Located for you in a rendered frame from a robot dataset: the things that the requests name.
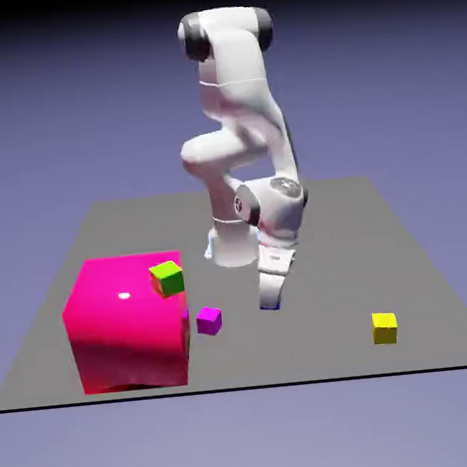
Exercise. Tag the large pink box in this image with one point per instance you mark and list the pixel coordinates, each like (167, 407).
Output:
(122, 328)

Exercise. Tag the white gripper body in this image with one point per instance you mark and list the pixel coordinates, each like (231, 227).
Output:
(271, 288)

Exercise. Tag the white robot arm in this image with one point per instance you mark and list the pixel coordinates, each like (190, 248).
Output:
(236, 96)

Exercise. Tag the small magenta cube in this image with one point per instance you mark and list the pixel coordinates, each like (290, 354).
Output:
(208, 321)

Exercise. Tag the small yellow cube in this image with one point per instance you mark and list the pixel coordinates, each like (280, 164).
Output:
(384, 328)

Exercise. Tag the small green cube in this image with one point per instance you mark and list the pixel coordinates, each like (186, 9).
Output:
(169, 280)

